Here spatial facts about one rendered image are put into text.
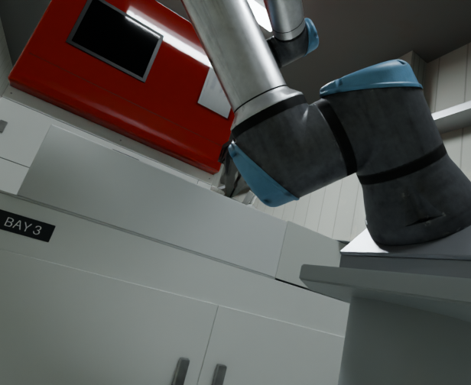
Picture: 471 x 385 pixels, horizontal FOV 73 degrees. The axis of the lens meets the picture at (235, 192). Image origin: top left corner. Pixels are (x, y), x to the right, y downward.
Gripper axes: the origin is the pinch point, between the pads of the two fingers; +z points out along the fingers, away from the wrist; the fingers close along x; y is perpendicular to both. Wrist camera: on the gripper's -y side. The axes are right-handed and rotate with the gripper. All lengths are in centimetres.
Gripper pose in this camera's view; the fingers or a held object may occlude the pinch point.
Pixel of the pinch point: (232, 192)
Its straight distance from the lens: 78.2
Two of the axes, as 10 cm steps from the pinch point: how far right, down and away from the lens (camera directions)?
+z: -2.6, 9.2, -2.9
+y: -4.7, 1.4, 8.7
